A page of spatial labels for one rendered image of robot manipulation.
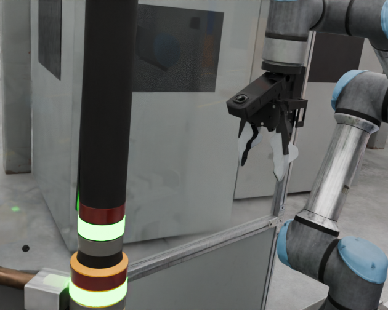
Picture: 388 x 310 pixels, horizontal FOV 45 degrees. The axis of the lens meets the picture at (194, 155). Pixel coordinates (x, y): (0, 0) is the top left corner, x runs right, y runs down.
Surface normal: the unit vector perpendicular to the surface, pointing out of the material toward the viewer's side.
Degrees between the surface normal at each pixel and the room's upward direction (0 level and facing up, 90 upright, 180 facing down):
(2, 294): 48
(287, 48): 90
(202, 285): 90
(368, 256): 8
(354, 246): 7
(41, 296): 90
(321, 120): 90
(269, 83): 28
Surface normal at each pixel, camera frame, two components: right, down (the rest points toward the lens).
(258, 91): -0.25, -0.76
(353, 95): -0.70, -0.28
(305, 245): -0.44, -0.31
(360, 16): -0.67, 0.27
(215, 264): 0.67, 0.29
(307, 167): 0.45, 0.32
